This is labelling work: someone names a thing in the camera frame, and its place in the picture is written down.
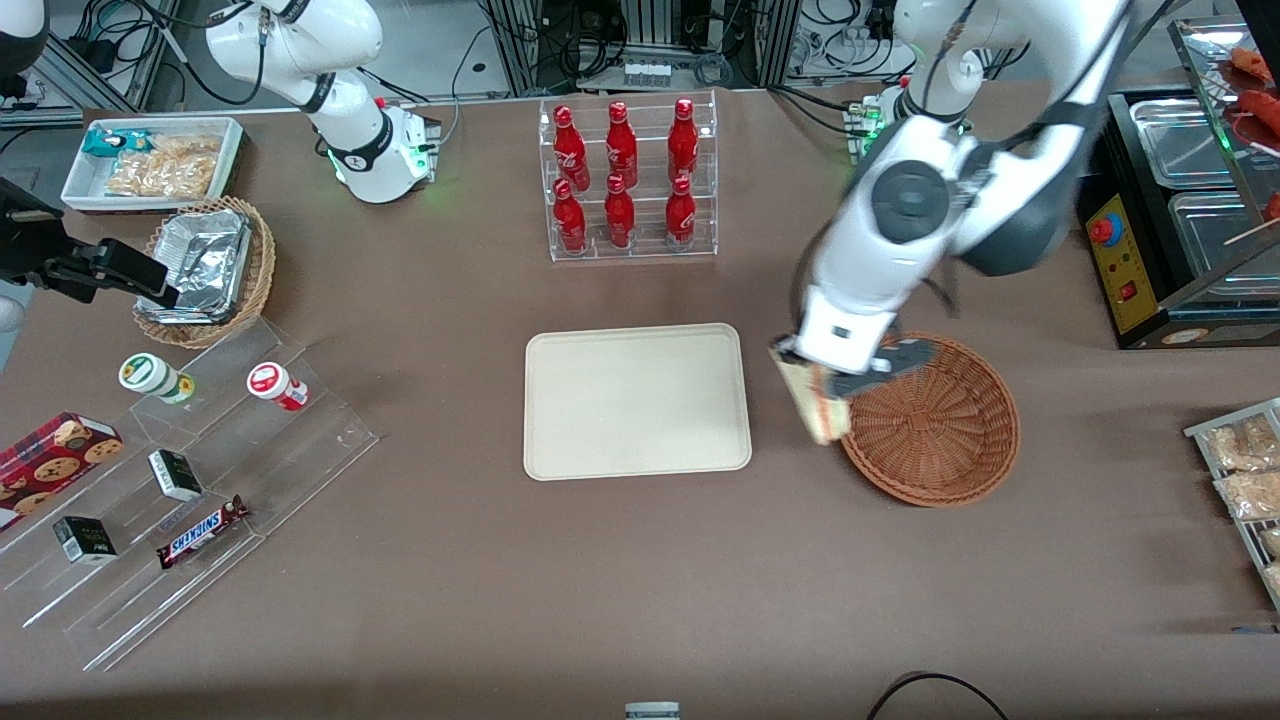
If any green lid white cup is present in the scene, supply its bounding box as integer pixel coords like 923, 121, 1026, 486
118, 352, 197, 407

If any stack of foil trays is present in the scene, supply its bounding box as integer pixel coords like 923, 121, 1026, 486
137, 208, 253, 327

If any red sausage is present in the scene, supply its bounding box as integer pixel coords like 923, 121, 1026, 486
1230, 44, 1280, 87
1233, 90, 1280, 151

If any Snickers chocolate bar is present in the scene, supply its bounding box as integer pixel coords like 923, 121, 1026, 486
156, 495, 251, 571

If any light tan wicker basket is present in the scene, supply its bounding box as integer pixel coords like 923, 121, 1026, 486
132, 195, 278, 350

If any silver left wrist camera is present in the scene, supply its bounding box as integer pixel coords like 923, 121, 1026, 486
872, 337, 939, 378

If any cream plastic serving tray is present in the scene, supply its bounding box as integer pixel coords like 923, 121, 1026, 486
523, 322, 753, 482

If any red lid white cup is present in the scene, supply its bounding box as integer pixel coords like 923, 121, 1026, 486
246, 361, 310, 413

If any teal snack packet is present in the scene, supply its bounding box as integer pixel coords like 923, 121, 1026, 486
82, 127, 153, 160

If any red tartan cookie box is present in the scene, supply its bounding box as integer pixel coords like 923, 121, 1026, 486
0, 411, 126, 534

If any black food warmer machine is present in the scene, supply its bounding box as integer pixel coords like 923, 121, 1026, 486
1085, 85, 1280, 351

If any small black carton box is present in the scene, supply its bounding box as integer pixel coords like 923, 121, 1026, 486
52, 515, 119, 565
148, 449, 205, 503

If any red cola bottle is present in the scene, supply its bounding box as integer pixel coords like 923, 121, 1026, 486
667, 97, 700, 184
664, 175, 698, 252
552, 178, 589, 254
605, 101, 639, 189
603, 173, 637, 250
553, 105, 592, 193

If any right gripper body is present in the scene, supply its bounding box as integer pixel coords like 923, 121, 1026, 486
0, 226, 63, 291

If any triangular sandwich wedge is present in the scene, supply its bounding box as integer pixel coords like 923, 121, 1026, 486
769, 343, 854, 447

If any steel warmer pan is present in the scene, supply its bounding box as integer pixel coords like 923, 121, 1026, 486
1127, 96, 1241, 192
1167, 189, 1280, 303

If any grey wire bread tray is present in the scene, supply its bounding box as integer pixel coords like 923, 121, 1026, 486
1184, 397, 1280, 613

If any black cable loop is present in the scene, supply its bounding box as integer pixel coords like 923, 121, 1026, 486
865, 671, 1013, 720

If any clear acrylic stepped shelf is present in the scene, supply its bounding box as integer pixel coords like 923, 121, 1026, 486
0, 314, 381, 673

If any clear acrylic bottle rack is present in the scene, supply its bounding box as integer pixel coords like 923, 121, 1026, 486
538, 88, 719, 263

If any white rectangular snack tray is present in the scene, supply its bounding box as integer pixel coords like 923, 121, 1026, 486
62, 116, 247, 214

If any wrapped bread pack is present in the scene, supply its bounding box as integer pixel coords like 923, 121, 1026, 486
1200, 414, 1280, 473
1214, 470, 1280, 523

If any dark brown wicker basket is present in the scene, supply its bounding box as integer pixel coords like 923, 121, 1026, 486
838, 332, 1021, 508

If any clear bag of crackers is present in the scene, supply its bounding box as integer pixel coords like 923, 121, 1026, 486
150, 134, 223, 163
104, 150, 219, 200

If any aluminium profile equipment rack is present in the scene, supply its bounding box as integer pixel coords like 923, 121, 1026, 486
482, 0, 803, 97

